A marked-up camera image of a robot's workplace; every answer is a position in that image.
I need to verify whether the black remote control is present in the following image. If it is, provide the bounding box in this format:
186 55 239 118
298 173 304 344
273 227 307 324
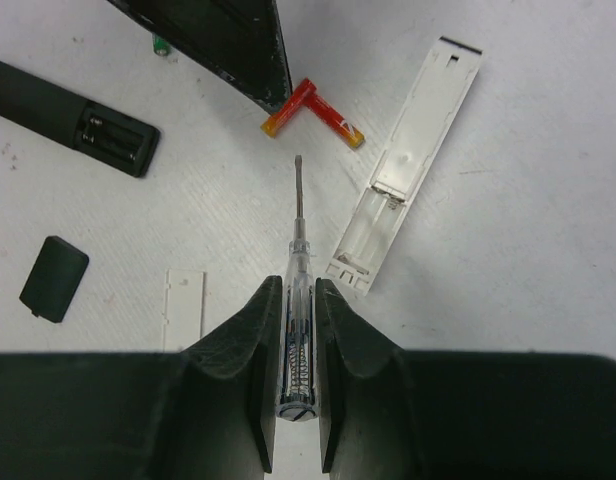
0 61 160 178

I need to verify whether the black battery cover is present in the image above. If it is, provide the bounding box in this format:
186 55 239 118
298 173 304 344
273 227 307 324
19 236 89 324

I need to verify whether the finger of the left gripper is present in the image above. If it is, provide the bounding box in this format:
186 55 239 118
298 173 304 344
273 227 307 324
112 0 292 113

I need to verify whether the green yellow battery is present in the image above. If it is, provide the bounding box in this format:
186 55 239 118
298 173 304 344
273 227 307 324
152 35 171 57

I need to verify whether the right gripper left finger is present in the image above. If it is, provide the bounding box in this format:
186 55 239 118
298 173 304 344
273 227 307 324
0 276 281 479

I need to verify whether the white stick with orange tip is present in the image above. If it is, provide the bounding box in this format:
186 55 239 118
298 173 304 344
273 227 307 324
325 36 483 295

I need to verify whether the clear handle screwdriver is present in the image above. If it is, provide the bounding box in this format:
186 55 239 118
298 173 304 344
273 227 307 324
275 155 317 422

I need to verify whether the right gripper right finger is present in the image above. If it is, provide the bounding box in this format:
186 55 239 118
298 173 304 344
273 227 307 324
315 280 616 479

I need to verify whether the red orange battery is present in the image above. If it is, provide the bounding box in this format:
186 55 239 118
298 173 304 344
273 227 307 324
260 78 316 138
307 93 365 149

